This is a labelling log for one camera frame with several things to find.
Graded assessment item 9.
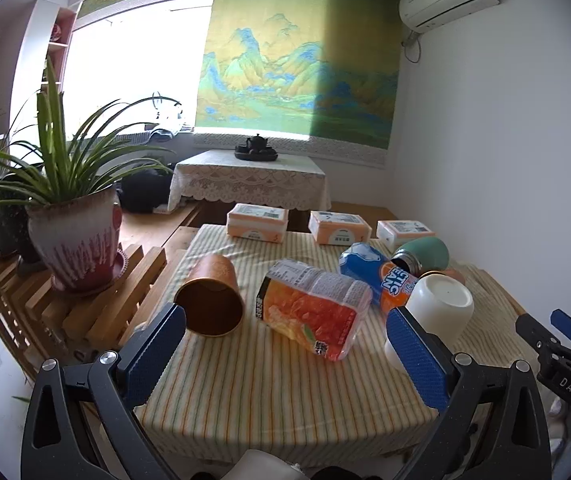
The air conditioner cable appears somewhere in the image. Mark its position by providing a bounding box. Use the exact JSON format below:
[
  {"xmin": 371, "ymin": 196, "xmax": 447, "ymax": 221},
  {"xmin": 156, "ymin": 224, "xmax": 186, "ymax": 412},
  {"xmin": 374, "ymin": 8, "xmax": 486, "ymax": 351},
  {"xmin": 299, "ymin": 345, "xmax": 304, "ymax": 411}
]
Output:
[{"xmin": 401, "ymin": 29, "xmax": 424, "ymax": 64}]

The white lace tablecloth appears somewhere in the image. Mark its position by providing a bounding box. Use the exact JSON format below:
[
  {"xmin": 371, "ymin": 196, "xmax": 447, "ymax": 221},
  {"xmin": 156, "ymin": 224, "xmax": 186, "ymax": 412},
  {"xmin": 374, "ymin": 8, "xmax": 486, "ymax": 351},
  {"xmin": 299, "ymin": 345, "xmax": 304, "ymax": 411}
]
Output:
[{"xmin": 168, "ymin": 149, "xmax": 327, "ymax": 212}]

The kettle on windowsill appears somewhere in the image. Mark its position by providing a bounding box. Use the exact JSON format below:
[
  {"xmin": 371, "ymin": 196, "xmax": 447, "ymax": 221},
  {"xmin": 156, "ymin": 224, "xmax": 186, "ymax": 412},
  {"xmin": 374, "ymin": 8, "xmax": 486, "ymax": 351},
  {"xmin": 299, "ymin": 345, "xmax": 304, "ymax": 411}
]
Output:
[{"xmin": 151, "ymin": 92, "xmax": 187, "ymax": 134}]

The wooden slatted plant stand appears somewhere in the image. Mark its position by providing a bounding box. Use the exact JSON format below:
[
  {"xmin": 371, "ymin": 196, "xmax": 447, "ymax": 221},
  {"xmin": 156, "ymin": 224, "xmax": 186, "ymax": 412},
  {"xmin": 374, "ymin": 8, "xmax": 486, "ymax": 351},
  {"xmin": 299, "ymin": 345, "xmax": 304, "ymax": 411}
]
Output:
[{"xmin": 0, "ymin": 237, "xmax": 168, "ymax": 367}]

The black bag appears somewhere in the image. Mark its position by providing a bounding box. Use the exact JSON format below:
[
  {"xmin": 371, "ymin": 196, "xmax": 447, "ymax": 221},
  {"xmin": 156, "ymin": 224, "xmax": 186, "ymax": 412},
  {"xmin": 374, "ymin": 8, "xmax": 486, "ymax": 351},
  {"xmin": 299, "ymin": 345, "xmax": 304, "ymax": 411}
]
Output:
[{"xmin": 116, "ymin": 167, "xmax": 174, "ymax": 214}]

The orange white tissue pack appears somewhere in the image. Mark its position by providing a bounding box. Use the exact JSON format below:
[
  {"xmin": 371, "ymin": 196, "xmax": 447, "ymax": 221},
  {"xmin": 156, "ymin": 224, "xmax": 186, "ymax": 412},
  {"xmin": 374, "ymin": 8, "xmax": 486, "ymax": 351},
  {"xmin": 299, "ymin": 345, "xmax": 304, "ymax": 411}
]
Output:
[
  {"xmin": 376, "ymin": 219, "xmax": 437, "ymax": 247},
  {"xmin": 308, "ymin": 210, "xmax": 372, "ymax": 247},
  {"xmin": 226, "ymin": 203, "xmax": 289, "ymax": 244}
]

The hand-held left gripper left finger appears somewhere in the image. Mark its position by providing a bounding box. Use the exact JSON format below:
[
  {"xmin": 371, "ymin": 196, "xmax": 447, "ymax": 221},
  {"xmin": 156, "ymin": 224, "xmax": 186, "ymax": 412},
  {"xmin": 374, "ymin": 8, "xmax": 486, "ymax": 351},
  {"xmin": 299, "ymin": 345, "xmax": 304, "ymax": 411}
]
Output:
[{"xmin": 21, "ymin": 303, "xmax": 187, "ymax": 480}]

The white cup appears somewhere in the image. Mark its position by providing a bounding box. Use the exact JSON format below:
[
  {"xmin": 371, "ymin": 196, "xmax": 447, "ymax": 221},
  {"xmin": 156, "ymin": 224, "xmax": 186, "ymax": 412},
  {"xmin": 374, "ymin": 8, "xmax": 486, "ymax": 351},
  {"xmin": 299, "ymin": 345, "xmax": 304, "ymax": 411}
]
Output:
[{"xmin": 384, "ymin": 274, "xmax": 475, "ymax": 367}]

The plant in dark pot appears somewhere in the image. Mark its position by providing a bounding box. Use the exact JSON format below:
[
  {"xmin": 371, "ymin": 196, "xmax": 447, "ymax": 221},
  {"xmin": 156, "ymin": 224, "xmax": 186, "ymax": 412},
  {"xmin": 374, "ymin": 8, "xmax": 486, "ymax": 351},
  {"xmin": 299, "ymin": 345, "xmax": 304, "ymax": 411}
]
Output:
[{"xmin": 0, "ymin": 105, "xmax": 41, "ymax": 265}]

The orange juice packet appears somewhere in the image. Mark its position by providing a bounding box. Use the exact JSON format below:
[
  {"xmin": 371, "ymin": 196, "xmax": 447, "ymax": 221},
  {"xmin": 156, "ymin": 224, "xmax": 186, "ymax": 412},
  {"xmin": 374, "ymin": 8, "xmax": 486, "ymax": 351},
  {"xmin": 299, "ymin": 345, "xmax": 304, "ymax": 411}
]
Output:
[{"xmin": 254, "ymin": 258, "xmax": 374, "ymax": 362}]

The green flask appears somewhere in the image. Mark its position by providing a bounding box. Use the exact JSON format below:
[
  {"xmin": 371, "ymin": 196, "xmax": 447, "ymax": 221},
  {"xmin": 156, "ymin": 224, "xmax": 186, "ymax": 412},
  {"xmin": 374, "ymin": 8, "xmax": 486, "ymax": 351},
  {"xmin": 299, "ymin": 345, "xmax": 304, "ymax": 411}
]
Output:
[{"xmin": 391, "ymin": 237, "xmax": 451, "ymax": 278}]

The brown paper cup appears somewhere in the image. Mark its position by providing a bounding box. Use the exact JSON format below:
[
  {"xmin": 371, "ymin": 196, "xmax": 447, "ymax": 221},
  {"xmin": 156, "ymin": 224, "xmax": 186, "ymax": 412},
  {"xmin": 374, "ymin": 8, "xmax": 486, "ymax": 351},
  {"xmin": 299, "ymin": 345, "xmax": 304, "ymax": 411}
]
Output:
[{"xmin": 173, "ymin": 253, "xmax": 245, "ymax": 337}]

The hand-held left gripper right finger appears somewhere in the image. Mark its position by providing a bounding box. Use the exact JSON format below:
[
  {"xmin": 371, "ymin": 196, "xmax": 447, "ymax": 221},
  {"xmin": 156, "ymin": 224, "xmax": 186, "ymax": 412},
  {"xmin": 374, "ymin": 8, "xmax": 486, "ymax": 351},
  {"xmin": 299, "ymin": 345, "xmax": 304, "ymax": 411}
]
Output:
[{"xmin": 385, "ymin": 305, "xmax": 552, "ymax": 480}]

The spider plant in glazed pot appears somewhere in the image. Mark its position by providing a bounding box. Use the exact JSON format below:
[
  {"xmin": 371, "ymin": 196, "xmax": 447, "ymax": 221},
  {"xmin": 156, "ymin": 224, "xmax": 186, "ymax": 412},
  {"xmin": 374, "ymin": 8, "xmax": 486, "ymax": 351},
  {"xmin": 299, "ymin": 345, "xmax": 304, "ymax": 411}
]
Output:
[{"xmin": 0, "ymin": 57, "xmax": 177, "ymax": 295}]

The blue orange soda bottle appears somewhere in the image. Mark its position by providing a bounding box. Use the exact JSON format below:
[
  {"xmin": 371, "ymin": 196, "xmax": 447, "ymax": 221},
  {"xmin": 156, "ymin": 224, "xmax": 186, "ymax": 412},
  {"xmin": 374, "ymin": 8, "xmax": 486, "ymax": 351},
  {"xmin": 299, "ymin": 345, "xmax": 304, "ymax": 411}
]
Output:
[{"xmin": 339, "ymin": 242, "xmax": 419, "ymax": 314}]

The pink wall shelf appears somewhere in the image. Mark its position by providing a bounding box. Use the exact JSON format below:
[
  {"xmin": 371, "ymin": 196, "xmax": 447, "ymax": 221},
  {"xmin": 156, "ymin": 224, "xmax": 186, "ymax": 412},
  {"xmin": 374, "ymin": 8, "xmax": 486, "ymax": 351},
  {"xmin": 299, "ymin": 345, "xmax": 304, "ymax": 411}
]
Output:
[{"xmin": 40, "ymin": 7, "xmax": 79, "ymax": 98}]

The landscape painting roller blind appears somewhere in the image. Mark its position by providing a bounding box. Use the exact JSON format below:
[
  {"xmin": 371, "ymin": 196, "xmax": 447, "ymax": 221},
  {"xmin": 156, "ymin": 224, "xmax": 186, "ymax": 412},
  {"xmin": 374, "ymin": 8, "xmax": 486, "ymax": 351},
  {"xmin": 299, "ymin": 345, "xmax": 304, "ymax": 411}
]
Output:
[{"xmin": 192, "ymin": 0, "xmax": 406, "ymax": 167}]

